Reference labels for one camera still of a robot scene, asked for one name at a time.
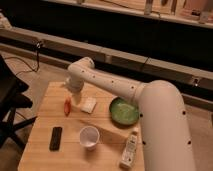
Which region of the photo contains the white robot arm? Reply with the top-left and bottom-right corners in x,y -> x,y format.
65,57 -> 196,171

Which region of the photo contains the wooden table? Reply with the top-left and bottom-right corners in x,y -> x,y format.
18,82 -> 145,171

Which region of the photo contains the black remote control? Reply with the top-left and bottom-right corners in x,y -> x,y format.
49,127 -> 62,151

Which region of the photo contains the black office chair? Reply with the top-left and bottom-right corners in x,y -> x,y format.
0,54 -> 36,149

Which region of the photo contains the green bowl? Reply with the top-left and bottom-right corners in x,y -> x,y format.
109,97 -> 139,126

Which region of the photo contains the white plastic bottle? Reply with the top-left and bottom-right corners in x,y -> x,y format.
120,127 -> 139,169

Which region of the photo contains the white sponge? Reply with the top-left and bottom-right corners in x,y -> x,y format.
81,97 -> 97,114

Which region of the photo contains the clear plastic cup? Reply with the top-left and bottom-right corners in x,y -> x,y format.
79,126 -> 100,150

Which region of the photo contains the black cable on floor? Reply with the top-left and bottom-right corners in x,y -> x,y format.
3,39 -> 44,76

